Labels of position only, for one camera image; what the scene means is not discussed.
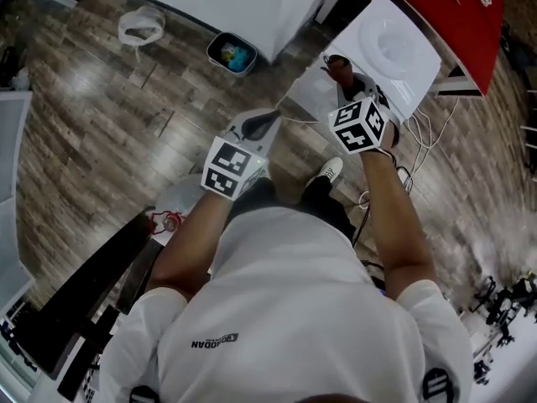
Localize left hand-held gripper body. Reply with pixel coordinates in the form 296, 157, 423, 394
201, 107, 282, 203

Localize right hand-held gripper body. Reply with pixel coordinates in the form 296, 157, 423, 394
327, 80, 403, 154

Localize brown cleaning cloth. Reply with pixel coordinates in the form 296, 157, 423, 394
321, 54, 354, 86

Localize white water dispenser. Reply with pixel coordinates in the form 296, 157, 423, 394
284, 0, 443, 123

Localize person's right forearm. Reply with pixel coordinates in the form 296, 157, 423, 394
360, 147, 437, 308

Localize person's left forearm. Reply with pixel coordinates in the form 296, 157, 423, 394
149, 191, 236, 297

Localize clear water bottle red cap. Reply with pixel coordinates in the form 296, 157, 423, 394
149, 174, 209, 239

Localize person's right white shoe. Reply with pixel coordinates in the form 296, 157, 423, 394
305, 156, 344, 188

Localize grey trash bin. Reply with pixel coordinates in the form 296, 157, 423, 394
205, 31, 258, 78

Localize white table with red cover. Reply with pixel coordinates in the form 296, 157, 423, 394
373, 0, 504, 98

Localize person's white t-shirt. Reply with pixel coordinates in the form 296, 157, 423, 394
98, 206, 475, 403

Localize white plastic bag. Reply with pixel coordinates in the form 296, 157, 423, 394
117, 5, 167, 62

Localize frosted glass partition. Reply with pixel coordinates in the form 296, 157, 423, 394
0, 90, 37, 314

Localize white extension cable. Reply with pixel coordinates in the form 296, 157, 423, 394
404, 97, 461, 192

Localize black cable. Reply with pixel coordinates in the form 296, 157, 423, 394
351, 165, 414, 247

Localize right black shoulder strap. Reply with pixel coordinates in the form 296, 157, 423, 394
421, 367, 456, 403

